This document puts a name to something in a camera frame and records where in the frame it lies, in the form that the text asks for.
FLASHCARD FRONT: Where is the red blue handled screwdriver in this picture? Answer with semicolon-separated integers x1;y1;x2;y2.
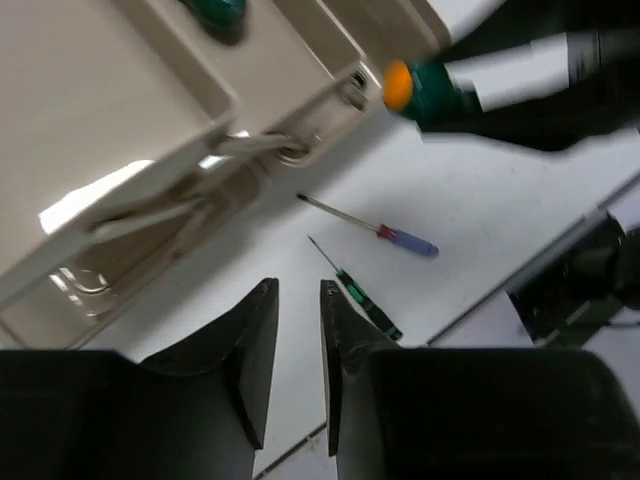
296;193;439;258

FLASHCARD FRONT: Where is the stubby green screwdriver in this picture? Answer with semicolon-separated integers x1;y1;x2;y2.
181;0;248;40
383;60;483;131

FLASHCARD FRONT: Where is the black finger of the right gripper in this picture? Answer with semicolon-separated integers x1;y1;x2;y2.
422;79;639;153
449;0;639;65

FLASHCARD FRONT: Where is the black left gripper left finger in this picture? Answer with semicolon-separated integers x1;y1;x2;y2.
1;278;279;479

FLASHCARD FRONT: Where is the beige toolbox with clear lid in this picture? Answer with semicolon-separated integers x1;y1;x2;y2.
1;1;452;349

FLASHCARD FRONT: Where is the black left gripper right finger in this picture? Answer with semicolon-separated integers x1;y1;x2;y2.
320;280;639;479

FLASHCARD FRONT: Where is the thin black precision screwdriver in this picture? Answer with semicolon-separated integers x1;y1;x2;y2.
307;236;403;341

